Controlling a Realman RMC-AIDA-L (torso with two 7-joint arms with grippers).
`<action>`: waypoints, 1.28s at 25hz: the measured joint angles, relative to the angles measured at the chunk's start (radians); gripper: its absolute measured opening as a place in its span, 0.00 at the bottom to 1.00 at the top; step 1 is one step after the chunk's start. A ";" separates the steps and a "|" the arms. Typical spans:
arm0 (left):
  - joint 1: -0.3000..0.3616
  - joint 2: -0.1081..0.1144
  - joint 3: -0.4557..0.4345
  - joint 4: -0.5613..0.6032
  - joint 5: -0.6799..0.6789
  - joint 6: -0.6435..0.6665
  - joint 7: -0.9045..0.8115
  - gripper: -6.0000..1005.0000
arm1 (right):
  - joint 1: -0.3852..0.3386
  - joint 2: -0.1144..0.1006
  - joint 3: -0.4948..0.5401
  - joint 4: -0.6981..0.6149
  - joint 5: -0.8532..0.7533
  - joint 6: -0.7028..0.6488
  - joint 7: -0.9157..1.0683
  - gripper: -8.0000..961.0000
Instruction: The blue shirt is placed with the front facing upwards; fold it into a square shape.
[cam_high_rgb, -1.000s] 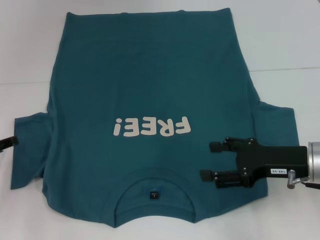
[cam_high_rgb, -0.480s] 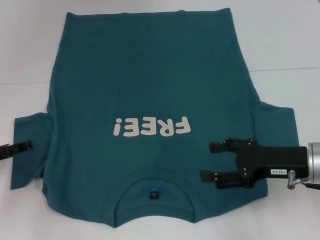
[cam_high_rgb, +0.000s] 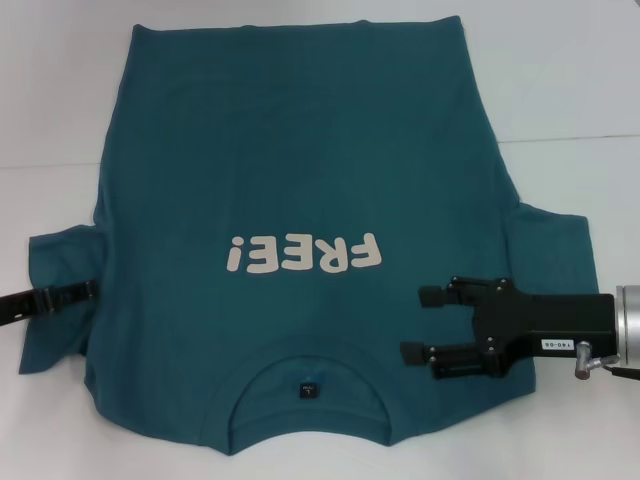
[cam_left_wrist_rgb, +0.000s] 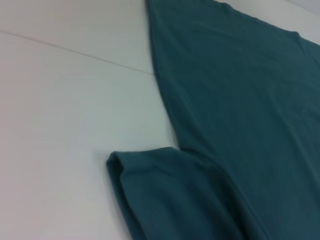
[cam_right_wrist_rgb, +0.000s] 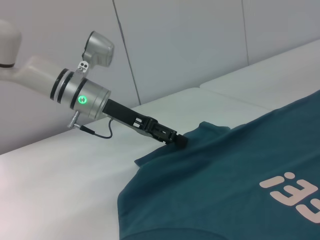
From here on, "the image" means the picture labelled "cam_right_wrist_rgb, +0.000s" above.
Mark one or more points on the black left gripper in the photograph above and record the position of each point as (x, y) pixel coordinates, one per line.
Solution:
(127, 117)

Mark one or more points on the teal t-shirt with FREE print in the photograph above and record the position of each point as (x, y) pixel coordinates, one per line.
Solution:
(225, 187)

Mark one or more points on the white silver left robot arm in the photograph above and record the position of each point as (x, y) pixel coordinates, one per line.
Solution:
(85, 90)

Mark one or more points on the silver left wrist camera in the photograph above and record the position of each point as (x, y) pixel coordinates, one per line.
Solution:
(100, 47)

